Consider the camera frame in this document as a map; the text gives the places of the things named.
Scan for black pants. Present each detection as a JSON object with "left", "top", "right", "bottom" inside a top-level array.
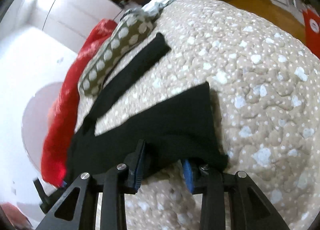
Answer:
[{"left": 64, "top": 33, "right": 227, "bottom": 183}]

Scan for red quilted blanket roll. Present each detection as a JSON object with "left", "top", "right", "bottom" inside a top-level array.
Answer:
[{"left": 41, "top": 19, "right": 117, "bottom": 188}]

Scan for white wardrobe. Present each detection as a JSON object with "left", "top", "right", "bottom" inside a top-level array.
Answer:
[{"left": 22, "top": 0, "right": 131, "bottom": 53}]

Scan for green hedgehog print pillow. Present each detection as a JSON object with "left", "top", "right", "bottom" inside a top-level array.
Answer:
[{"left": 78, "top": 9, "right": 156, "bottom": 97}]

